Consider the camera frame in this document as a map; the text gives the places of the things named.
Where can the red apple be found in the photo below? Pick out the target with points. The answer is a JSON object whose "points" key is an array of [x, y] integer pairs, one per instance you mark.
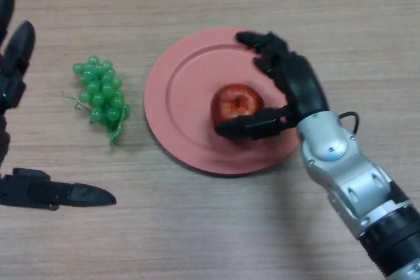
{"points": [[236, 99]]}

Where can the green grape bunch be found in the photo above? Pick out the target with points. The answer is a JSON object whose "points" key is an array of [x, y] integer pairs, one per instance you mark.
{"points": [[101, 93]]}

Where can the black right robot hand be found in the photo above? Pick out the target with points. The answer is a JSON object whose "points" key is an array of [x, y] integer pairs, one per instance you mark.
{"points": [[302, 86]]}

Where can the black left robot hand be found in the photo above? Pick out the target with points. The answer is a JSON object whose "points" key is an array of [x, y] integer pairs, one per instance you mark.
{"points": [[13, 63]]}

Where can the pink round plate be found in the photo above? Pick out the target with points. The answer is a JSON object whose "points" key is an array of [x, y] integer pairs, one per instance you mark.
{"points": [[183, 112]]}

